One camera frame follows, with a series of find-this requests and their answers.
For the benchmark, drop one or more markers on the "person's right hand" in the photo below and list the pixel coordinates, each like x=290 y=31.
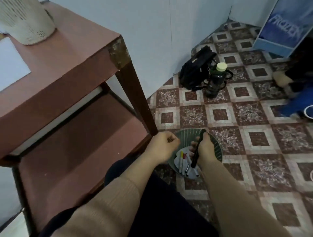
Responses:
x=205 y=152

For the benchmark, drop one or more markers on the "person's left hand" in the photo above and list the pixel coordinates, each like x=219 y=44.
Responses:
x=159 y=147

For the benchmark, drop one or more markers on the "person's right thumb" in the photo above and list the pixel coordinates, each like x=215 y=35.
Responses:
x=193 y=146

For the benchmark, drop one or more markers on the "person's left fingers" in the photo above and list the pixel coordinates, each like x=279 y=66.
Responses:
x=174 y=144

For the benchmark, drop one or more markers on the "black pen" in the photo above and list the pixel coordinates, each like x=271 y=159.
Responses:
x=196 y=156

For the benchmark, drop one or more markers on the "person's left forearm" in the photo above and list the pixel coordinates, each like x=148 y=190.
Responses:
x=117 y=195

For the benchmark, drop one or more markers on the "person's right forearm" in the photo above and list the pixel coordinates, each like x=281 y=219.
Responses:
x=234 y=202

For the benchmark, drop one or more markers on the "green plastic basket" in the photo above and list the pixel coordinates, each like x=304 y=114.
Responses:
x=185 y=139

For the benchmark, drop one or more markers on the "red-capped marker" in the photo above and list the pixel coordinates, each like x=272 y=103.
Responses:
x=184 y=156

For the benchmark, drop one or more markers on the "crumpled white paper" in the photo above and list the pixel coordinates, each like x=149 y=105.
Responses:
x=178 y=158

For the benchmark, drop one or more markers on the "yellow-capped marker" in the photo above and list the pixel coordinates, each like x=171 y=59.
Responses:
x=181 y=157

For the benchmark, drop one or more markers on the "grey pen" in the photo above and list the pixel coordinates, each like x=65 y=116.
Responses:
x=187 y=169

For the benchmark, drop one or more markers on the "white pen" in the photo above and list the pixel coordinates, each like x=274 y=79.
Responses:
x=196 y=172

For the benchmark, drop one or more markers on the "person's dark trousers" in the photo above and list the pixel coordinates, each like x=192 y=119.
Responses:
x=166 y=207

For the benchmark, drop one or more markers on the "dark bottle with cream cap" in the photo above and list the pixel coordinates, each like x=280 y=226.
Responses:
x=215 y=83

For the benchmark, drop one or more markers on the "black bag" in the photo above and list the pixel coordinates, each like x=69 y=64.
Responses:
x=195 y=68

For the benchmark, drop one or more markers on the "beige soft object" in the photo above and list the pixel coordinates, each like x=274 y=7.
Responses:
x=282 y=78

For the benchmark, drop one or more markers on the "blue cloth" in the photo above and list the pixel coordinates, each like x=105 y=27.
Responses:
x=297 y=102

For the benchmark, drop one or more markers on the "pink wooden table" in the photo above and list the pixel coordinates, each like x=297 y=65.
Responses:
x=73 y=63

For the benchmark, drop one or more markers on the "black cloth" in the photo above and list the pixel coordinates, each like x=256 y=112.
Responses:
x=302 y=66

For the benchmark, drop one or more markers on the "blue printed cabinet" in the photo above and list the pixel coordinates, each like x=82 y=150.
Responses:
x=283 y=26

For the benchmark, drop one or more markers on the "white paper sheet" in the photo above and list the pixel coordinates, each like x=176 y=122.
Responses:
x=11 y=63

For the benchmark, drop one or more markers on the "white perforated basket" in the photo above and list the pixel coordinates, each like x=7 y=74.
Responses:
x=27 y=19

